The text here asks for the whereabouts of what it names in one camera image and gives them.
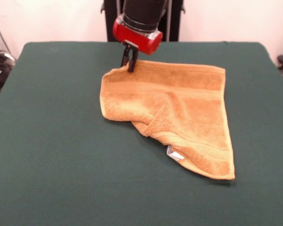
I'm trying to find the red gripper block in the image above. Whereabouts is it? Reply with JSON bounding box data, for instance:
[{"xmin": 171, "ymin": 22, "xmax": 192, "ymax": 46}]
[{"xmin": 112, "ymin": 15, "xmax": 164, "ymax": 73}]

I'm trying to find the dark green table cloth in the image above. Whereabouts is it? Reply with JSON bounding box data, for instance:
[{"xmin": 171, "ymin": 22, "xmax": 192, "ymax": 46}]
[{"xmin": 0, "ymin": 41, "xmax": 283, "ymax": 226}]

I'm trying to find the tan terry towel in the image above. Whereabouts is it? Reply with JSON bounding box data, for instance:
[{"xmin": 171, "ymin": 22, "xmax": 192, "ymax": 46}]
[{"xmin": 99, "ymin": 60, "xmax": 236, "ymax": 181}]

